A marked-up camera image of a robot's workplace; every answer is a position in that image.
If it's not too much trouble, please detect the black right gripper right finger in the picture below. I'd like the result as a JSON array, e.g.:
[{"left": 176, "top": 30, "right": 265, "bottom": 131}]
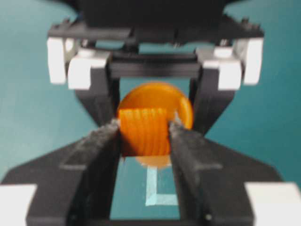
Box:
[{"left": 168, "top": 121, "right": 282, "bottom": 226}]

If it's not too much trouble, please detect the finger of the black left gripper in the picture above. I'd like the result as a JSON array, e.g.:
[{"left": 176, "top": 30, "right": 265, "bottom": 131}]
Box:
[
  {"left": 68, "top": 50, "right": 120, "bottom": 126},
  {"left": 189, "top": 48, "right": 242, "bottom": 135}
]

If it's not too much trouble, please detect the orange plastic cup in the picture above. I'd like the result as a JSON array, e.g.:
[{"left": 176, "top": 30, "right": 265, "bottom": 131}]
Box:
[{"left": 117, "top": 82, "right": 193, "bottom": 168}]

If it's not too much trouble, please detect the light blue tape square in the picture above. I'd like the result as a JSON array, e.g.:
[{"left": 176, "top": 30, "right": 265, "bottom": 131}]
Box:
[{"left": 145, "top": 167, "right": 178, "bottom": 206}]

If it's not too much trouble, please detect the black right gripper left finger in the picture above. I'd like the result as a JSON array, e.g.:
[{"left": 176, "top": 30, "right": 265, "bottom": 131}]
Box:
[{"left": 0, "top": 119, "right": 120, "bottom": 226}]

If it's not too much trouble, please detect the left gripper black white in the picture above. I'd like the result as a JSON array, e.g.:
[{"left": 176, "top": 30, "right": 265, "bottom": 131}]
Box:
[{"left": 47, "top": 0, "right": 263, "bottom": 85}]

